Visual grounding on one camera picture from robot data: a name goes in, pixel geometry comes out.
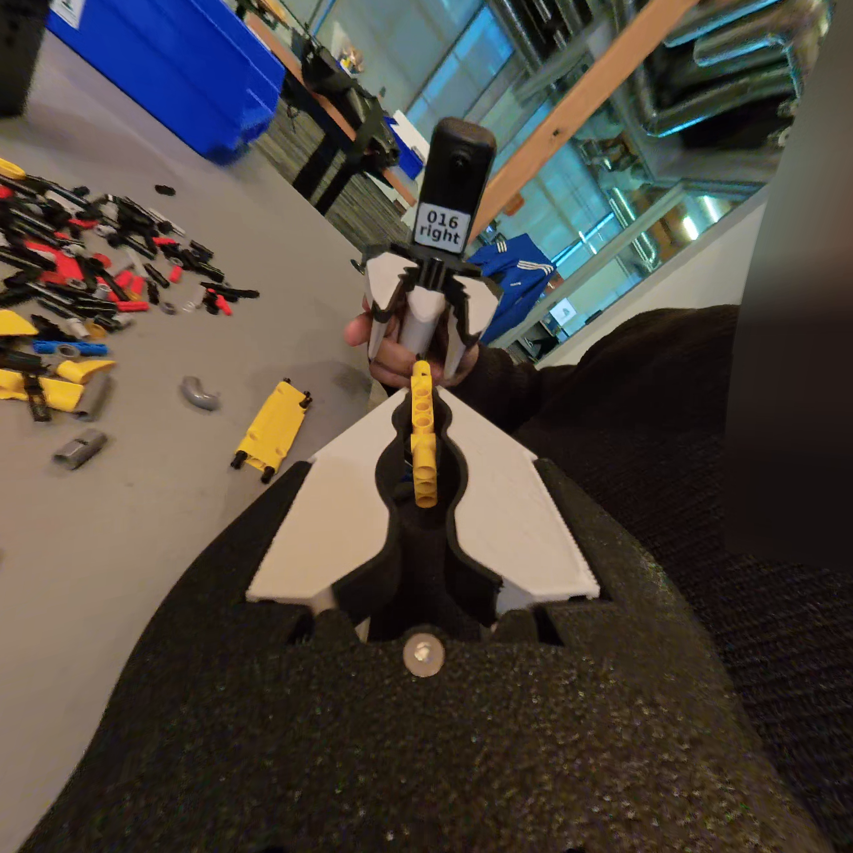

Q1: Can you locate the pile of black red pins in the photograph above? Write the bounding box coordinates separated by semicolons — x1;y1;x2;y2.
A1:
0;176;261;334

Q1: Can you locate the metal duct bundle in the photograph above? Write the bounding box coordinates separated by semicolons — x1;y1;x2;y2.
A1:
493;0;834;267

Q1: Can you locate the person's right forearm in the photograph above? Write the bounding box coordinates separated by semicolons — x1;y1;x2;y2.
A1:
460;305;742;435

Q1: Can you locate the grey elbow piece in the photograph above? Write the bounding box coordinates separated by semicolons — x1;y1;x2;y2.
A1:
180;376;222;412

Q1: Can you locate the short grey tube connector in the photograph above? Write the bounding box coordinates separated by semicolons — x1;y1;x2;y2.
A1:
53;428;109;470

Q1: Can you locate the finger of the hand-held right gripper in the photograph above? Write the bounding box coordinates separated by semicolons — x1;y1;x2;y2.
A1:
367;256;410;365
443;279;499;382

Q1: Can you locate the black brick tower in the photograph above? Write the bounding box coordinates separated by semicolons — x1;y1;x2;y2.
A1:
0;0;52;120

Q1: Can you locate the background wooden desk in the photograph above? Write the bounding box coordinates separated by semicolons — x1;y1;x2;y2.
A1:
247;13;427;215

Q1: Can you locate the yellow panel brick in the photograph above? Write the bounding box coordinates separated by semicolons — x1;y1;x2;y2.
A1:
230;377;314;485

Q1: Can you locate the long grey tube connector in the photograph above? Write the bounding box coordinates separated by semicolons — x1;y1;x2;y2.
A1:
73;373;114;422

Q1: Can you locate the black bag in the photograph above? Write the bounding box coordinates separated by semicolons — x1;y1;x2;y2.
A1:
302;47;401;167

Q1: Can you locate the yellow brick assembly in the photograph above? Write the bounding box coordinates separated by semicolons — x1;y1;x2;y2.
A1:
408;360;442;509

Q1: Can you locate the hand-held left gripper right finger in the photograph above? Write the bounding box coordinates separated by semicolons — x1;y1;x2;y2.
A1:
436;388;602;625

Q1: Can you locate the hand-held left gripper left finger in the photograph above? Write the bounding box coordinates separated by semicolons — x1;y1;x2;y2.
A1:
245;388;409;612

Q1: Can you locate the blue storage bin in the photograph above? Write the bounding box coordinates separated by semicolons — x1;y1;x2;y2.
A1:
47;0;286;166

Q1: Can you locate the blue jacket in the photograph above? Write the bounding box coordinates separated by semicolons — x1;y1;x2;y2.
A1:
466;233;557;344

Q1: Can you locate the yellow fin piece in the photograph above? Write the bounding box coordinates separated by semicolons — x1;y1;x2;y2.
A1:
55;360;116;384

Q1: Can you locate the yellow wing piece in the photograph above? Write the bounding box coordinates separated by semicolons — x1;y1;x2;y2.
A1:
0;370;86;411

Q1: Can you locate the person's right hand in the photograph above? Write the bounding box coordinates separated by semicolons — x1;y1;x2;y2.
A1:
344;308;481;391

